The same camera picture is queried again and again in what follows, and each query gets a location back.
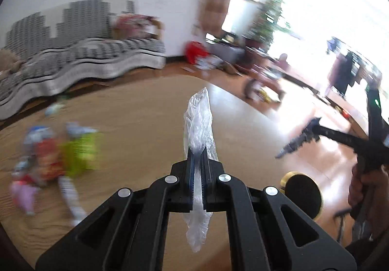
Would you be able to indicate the printed paper box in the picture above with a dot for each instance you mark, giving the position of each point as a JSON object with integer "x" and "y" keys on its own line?
{"x": 209, "y": 62}

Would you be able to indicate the round black stool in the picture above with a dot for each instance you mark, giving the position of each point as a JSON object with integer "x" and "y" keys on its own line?
{"x": 304, "y": 195}

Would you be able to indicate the white striped wrapper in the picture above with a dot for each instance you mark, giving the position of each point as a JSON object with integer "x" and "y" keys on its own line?
{"x": 71, "y": 198}

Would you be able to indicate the child's bicycle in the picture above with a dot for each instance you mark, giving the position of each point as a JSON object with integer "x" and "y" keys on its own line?
{"x": 261, "y": 82}

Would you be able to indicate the brown plush garment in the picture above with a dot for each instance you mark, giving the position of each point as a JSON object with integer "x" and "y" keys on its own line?
{"x": 9, "y": 61}

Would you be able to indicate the red plastic bag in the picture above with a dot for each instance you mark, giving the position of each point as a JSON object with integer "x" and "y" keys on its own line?
{"x": 196, "y": 52}

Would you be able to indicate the dark hanging garment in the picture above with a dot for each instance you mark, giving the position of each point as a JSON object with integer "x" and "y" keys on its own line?
{"x": 342, "y": 73}

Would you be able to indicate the potted green plant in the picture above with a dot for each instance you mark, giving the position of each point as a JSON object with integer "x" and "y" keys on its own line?
{"x": 267, "y": 22}

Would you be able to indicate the green snack packet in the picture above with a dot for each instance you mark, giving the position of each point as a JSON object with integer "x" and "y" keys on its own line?
{"x": 80, "y": 154}

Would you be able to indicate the person's right hand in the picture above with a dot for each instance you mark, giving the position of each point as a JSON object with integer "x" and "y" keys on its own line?
{"x": 372, "y": 183}

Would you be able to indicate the pink snack packet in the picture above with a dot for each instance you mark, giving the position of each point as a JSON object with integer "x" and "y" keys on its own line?
{"x": 24, "y": 198}

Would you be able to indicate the rattan sofa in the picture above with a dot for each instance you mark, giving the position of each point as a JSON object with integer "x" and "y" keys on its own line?
{"x": 158, "y": 28}

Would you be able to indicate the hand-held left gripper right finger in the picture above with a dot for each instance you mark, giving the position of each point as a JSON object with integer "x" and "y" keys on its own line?
{"x": 209, "y": 181}

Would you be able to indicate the low wooden cabinet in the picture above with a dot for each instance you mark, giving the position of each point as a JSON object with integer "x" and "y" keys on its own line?
{"x": 304, "y": 76}

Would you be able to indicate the person's right forearm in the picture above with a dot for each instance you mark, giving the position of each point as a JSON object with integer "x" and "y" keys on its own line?
{"x": 375, "y": 254}

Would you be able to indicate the pale green white wrapper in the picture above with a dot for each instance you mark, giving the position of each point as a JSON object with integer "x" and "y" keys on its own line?
{"x": 55, "y": 108}

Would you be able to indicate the blue white paper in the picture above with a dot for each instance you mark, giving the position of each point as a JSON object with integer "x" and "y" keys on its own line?
{"x": 80, "y": 130}

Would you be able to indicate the grey storage box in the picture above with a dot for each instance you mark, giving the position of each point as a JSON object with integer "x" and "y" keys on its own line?
{"x": 226, "y": 49}

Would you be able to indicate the pink cartoon cushion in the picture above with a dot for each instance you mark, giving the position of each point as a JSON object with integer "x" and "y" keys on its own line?
{"x": 133, "y": 25}

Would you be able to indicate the grey striped sofa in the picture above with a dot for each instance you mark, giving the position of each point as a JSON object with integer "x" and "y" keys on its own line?
{"x": 76, "y": 52}

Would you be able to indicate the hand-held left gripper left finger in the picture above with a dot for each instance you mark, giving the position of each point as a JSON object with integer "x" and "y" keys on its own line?
{"x": 190, "y": 174}

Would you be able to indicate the red snack packet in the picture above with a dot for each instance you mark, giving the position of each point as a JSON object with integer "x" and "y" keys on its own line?
{"x": 50, "y": 160}

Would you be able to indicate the clear plastic bag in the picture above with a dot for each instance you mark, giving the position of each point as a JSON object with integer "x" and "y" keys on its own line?
{"x": 197, "y": 119}

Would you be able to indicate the blue white snack packet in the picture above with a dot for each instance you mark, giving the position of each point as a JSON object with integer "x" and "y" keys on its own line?
{"x": 38, "y": 137}

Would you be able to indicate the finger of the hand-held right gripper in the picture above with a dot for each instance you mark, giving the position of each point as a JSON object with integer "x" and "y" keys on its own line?
{"x": 314, "y": 126}
{"x": 296, "y": 144}

